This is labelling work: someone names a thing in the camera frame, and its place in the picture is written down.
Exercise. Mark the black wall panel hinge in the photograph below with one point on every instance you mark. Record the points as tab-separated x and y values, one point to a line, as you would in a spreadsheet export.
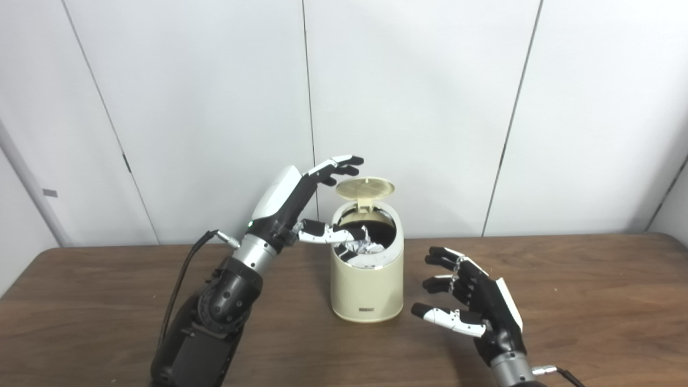
126	163

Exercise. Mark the white wall pole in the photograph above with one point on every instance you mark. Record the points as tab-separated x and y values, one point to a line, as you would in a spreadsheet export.
32	185

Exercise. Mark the cream-colored lidded bin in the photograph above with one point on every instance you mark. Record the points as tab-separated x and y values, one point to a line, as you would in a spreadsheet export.
368	290

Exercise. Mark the white and black left hand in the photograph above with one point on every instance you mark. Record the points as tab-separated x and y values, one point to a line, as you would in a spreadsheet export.
282	196

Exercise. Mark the white and black right hand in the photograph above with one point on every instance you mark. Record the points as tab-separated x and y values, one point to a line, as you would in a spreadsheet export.
494	317

